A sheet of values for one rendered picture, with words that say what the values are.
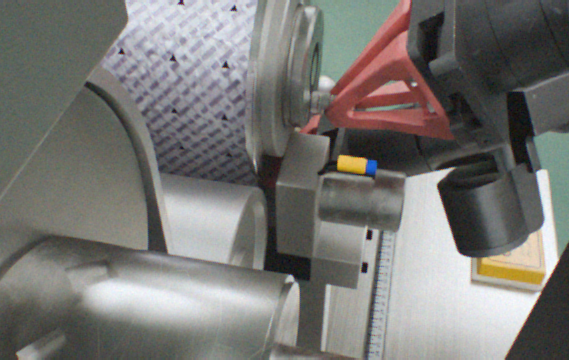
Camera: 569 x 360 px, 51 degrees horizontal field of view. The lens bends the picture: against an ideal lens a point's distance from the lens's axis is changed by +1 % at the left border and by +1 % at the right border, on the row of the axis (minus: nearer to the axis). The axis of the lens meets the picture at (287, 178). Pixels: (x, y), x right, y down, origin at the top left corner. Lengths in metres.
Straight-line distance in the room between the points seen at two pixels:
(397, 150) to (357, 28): 2.32
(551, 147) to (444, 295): 1.68
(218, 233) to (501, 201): 0.24
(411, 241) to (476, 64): 0.44
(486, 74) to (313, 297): 0.23
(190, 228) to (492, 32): 0.18
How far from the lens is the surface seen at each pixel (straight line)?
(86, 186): 0.17
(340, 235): 0.43
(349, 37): 2.71
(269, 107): 0.33
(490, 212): 0.48
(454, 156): 0.46
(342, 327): 0.66
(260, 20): 0.31
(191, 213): 0.32
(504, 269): 0.72
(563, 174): 2.25
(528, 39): 0.32
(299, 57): 0.34
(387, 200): 0.38
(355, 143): 0.48
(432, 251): 0.73
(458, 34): 0.32
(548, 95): 0.48
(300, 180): 0.37
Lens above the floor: 1.47
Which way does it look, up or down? 46 degrees down
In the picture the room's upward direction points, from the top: straight up
